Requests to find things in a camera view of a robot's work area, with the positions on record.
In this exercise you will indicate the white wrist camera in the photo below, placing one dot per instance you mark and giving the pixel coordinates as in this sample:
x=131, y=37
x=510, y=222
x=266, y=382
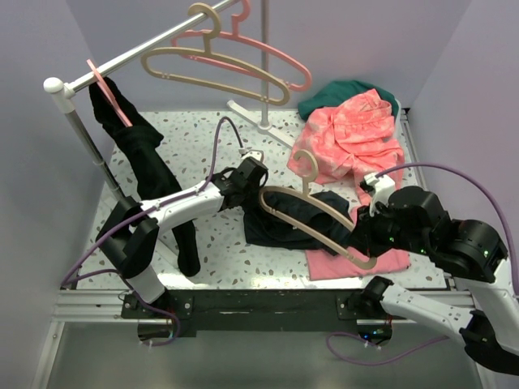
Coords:
x=252, y=153
x=379, y=189

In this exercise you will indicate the plain pink folded shorts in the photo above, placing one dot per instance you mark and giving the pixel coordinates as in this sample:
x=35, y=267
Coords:
x=324, y=266

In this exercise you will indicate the aluminium frame rail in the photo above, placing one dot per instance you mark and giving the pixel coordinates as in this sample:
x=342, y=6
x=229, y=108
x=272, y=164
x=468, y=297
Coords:
x=94, y=347

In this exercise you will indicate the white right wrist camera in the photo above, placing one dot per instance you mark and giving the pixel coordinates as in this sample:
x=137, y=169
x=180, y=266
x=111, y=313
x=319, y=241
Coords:
x=379, y=189

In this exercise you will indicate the pink empty hanger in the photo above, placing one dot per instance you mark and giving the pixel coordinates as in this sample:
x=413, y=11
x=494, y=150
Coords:
x=236, y=36

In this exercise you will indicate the pink hanger holding pants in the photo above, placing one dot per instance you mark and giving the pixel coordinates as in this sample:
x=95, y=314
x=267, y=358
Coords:
x=110, y=97

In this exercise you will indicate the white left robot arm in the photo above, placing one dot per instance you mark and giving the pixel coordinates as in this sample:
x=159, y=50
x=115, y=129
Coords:
x=203, y=199

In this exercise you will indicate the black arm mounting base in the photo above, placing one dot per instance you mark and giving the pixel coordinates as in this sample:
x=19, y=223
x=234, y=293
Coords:
x=305, y=310

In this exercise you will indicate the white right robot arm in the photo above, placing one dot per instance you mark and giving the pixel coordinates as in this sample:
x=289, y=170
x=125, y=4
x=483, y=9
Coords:
x=413, y=220

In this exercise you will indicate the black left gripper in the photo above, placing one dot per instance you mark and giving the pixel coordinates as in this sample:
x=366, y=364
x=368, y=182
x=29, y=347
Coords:
x=253, y=198

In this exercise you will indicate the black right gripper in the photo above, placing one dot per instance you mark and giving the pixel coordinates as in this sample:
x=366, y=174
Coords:
x=362, y=236

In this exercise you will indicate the teal green garment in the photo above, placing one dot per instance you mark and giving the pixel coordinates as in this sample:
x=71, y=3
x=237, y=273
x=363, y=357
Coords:
x=338, y=91

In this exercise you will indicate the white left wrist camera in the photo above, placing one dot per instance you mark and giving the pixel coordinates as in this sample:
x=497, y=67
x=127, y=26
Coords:
x=252, y=153

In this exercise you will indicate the black pants on hanger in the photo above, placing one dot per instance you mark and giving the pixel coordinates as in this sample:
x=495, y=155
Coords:
x=150, y=170

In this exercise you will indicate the dark navy shorts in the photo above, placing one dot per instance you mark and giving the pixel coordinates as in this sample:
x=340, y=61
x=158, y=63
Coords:
x=264, y=229

